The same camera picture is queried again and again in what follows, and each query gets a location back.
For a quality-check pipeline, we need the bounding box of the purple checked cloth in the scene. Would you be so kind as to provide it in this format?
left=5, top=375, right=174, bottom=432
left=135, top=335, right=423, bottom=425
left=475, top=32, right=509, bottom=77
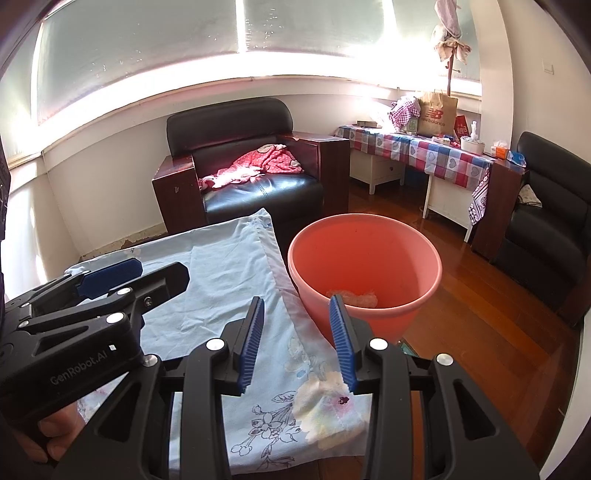
left=389, top=97, right=422, bottom=134

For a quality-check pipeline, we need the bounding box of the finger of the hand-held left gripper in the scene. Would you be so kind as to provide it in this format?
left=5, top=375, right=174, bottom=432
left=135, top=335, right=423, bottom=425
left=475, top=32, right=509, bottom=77
left=18, top=262, right=191, bottom=352
left=4, top=258, right=142, bottom=320

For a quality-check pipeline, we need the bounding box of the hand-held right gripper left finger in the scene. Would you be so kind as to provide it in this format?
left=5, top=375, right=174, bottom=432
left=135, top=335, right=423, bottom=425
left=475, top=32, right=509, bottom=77
left=52, top=296, right=266, bottom=480

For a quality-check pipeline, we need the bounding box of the wide window blind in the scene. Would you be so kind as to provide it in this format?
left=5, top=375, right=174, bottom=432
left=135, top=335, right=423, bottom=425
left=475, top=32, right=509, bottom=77
left=34, top=0, right=243, bottom=125

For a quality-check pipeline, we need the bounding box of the light blue floral sheet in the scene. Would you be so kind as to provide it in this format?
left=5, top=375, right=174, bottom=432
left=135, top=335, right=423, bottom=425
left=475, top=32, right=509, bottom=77
left=65, top=208, right=372, bottom=476

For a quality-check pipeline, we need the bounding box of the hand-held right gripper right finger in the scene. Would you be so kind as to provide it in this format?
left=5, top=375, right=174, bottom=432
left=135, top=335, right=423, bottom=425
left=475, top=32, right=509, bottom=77
left=329, top=294, right=541, bottom=480

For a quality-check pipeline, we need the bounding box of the black leather sofa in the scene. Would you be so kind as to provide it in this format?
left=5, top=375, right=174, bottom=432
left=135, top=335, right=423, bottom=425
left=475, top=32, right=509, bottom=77
left=471, top=131, right=591, bottom=328

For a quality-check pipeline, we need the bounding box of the pink plastic basin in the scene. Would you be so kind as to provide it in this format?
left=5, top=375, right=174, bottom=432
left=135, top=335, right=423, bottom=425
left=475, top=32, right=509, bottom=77
left=287, top=213, right=443, bottom=352

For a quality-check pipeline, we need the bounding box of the white foam net wrap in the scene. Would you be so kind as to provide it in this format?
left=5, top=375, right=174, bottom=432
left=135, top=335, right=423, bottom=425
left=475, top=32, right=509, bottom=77
left=325, top=287, right=379, bottom=308

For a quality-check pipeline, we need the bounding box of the white drawer cabinet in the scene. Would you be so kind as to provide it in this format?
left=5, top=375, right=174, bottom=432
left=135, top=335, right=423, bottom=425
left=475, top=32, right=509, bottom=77
left=349, top=150, right=407, bottom=195

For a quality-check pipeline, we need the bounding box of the brown paper bag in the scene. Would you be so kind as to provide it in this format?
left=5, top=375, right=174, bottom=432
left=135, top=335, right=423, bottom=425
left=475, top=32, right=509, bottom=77
left=416, top=91, right=459, bottom=138

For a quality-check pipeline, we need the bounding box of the pink spotted garment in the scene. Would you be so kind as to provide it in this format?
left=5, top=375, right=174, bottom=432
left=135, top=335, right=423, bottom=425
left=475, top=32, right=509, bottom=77
left=198, top=144, right=305, bottom=191

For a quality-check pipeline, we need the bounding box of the translucent white plastic bag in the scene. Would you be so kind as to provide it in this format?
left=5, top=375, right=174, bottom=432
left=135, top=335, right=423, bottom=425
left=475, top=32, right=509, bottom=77
left=367, top=104, right=395, bottom=130

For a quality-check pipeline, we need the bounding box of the beige cloth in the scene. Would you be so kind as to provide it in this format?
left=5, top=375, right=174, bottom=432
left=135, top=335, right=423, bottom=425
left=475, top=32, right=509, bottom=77
left=516, top=184, right=543, bottom=208

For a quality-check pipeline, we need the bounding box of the white tissue tub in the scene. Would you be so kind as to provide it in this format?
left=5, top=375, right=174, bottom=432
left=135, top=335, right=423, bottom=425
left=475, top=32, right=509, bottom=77
left=461, top=121, right=485, bottom=155

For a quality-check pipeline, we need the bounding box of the white table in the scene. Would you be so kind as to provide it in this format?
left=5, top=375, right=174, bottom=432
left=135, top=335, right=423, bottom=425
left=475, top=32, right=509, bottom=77
left=421, top=173, right=478, bottom=241

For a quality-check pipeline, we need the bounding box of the black leather armchair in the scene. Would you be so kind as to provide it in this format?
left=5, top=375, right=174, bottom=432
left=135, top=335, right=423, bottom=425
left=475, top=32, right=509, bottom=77
left=152, top=98, right=352, bottom=236

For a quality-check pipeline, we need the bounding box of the person's left hand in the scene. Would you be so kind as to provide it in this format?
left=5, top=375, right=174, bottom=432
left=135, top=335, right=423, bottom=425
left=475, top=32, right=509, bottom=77
left=14, top=399, right=88, bottom=462

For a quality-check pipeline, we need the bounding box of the checked tablecloth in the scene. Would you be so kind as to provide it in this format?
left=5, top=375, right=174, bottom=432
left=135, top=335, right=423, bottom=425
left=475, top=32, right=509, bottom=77
left=335, top=124, right=494, bottom=227

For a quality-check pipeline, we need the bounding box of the coat rack with clothes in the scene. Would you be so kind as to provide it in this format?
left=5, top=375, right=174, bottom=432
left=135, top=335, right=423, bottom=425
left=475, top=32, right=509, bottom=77
left=431, top=0, right=472, bottom=93

